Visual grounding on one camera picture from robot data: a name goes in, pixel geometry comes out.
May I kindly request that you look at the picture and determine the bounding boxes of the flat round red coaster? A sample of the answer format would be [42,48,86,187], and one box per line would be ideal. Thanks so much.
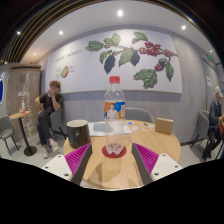
[101,145,128,159]

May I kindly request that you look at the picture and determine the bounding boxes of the black mug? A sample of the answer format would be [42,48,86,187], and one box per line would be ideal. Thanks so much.
[66,119,92,150]

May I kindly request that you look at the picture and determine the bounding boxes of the brown cardboard box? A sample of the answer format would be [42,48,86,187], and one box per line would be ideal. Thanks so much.
[154,117,175,136]

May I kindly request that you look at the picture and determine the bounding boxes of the person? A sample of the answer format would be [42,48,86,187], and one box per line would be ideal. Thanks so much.
[34,80,64,160]
[201,85,224,162]

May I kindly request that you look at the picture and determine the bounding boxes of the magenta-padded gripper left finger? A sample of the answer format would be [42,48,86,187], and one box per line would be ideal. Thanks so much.
[41,143,93,186]

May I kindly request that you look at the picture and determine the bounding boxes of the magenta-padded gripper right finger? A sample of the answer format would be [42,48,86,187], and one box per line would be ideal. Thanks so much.
[130,142,184,186]

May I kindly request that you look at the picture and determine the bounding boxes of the small bottle with red label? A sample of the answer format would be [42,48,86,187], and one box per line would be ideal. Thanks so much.
[20,99,27,115]

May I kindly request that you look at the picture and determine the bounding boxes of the clear red-capped drink bottle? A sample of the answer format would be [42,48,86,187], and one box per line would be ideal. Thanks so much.
[103,75,127,155]

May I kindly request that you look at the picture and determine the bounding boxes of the small round wooden table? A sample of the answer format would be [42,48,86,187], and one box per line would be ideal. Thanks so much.
[9,110,38,157]

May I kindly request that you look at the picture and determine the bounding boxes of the white paper sheets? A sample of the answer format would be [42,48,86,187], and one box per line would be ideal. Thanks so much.
[87,121,134,138]

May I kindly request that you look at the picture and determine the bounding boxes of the coffee plant wall mural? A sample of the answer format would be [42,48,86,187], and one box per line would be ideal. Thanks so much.
[44,28,184,95]

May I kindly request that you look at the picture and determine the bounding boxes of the round ceiling lights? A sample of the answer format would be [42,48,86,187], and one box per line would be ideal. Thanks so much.
[14,9,214,56]

